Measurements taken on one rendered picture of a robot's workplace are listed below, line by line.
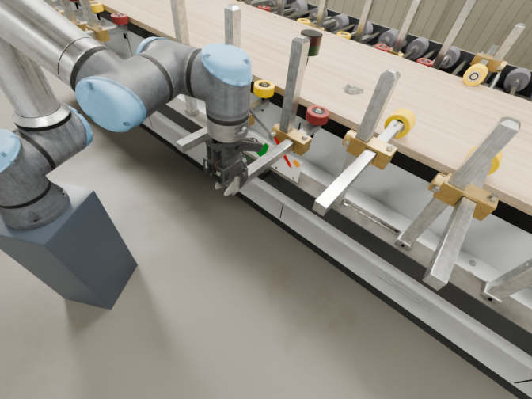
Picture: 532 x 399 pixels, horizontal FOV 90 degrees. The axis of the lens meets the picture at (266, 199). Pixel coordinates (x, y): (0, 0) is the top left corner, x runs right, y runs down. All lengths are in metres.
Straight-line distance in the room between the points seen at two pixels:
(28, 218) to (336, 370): 1.34
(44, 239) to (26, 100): 0.42
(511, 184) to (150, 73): 0.97
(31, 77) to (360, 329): 1.60
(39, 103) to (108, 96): 0.58
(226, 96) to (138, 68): 0.15
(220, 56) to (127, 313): 1.29
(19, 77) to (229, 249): 1.14
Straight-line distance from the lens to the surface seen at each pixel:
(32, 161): 1.06
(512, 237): 1.12
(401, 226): 1.11
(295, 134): 0.91
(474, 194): 0.78
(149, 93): 0.50
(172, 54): 0.57
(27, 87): 1.02
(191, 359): 1.42
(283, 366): 1.41
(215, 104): 0.54
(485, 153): 0.72
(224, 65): 0.51
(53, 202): 1.13
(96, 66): 0.51
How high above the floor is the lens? 1.38
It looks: 49 degrees down
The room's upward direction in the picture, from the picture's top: 8 degrees clockwise
